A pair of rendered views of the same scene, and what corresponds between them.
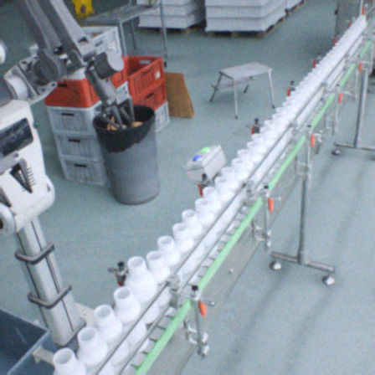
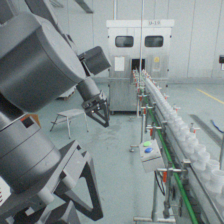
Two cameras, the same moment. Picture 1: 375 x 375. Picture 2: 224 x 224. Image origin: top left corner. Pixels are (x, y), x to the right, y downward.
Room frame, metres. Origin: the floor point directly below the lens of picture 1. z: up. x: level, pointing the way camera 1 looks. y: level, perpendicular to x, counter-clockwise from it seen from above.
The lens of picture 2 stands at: (0.71, 0.46, 1.50)
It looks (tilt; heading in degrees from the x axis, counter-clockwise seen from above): 17 degrees down; 331
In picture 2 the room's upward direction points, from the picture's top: straight up
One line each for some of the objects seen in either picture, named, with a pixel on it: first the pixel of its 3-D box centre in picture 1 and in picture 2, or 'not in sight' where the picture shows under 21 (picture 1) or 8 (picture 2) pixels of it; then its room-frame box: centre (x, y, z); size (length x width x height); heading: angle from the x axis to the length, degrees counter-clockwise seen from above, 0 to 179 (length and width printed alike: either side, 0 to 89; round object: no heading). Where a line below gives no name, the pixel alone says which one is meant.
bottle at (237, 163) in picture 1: (238, 184); (197, 166); (1.18, -0.16, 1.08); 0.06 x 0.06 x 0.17
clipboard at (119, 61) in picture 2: not in sight; (119, 63); (4.96, -2.05, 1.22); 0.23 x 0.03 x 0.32; 58
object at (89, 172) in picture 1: (101, 154); not in sight; (3.47, 0.70, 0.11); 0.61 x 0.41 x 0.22; 154
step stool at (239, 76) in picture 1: (240, 85); (68, 121); (4.52, -0.68, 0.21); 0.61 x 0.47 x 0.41; 21
